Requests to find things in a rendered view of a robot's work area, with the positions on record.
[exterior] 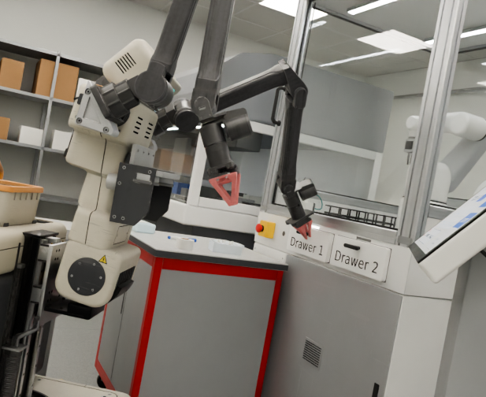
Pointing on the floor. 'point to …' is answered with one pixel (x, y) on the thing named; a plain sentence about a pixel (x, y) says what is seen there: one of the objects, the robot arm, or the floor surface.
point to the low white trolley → (190, 322)
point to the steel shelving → (36, 97)
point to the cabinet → (350, 336)
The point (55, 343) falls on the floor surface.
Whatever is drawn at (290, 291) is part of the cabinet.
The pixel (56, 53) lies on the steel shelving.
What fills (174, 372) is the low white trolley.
